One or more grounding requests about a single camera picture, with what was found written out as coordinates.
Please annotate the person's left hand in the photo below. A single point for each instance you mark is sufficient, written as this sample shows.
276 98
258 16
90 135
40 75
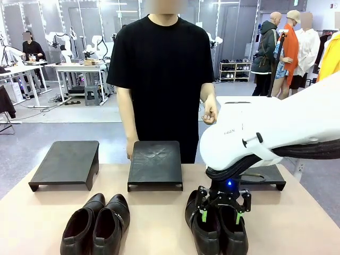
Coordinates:
211 112

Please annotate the mannequin in orange garment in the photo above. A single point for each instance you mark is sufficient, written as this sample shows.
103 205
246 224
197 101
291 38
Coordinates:
288 50

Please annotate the person's right forearm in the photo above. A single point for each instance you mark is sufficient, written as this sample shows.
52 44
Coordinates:
128 125

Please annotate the mannequin in dark green coat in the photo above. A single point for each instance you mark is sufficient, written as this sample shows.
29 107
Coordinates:
265 50

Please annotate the wooden shoe rack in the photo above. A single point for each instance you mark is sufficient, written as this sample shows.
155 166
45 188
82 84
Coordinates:
235 71

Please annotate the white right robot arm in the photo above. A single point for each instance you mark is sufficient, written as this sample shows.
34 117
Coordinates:
252 119

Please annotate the black sloped shoe stand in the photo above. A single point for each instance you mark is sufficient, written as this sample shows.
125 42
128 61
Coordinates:
273 174
66 162

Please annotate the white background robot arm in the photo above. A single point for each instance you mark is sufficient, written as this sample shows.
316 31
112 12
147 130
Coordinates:
97 42
65 53

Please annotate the mannequin in yellow hoodie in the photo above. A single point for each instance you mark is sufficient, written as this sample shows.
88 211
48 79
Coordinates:
330 58

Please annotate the long white background table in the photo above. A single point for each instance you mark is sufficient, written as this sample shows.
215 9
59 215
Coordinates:
18 69

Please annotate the grey plastic stool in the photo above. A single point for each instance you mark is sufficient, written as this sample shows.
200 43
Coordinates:
93 94

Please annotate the scuffed black shoe stand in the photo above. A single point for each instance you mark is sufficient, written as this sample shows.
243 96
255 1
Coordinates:
155 164

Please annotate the background person in black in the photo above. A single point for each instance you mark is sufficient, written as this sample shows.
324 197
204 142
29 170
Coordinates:
33 49

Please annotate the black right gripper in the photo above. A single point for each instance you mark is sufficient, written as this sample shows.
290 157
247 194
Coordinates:
225 192

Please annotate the cardboard box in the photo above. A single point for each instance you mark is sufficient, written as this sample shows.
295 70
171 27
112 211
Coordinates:
91 62

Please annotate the black jacket on chair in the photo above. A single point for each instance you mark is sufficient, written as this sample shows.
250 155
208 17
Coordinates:
5 103

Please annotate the black leather shoe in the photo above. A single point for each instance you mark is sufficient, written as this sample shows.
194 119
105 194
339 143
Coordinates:
204 235
233 237

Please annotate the white background work table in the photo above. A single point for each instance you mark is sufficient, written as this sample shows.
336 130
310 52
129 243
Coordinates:
79 66

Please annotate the person's left forearm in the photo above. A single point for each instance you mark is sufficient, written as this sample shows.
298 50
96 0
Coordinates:
208 91

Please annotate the person's right hand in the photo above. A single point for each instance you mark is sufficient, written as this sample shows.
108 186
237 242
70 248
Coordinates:
131 150

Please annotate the person in white shirt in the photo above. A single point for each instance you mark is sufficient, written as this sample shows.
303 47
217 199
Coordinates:
308 50

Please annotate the person in black t-shirt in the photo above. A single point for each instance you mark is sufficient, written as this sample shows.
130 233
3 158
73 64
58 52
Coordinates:
159 79

